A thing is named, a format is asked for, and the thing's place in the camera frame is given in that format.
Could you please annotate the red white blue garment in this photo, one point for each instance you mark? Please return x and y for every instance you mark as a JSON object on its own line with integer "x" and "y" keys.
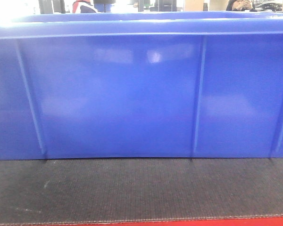
{"x": 83, "y": 6}

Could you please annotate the dark green conveyor belt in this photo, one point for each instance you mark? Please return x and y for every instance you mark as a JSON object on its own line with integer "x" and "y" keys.
{"x": 35, "y": 192}

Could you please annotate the blue plastic bin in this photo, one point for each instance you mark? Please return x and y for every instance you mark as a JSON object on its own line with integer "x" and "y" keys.
{"x": 141, "y": 85}

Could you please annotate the person in background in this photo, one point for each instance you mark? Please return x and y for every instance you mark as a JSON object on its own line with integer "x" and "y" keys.
{"x": 240, "y": 5}

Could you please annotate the red conveyor edge strip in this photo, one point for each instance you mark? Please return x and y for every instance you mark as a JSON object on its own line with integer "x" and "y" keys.
{"x": 261, "y": 221}

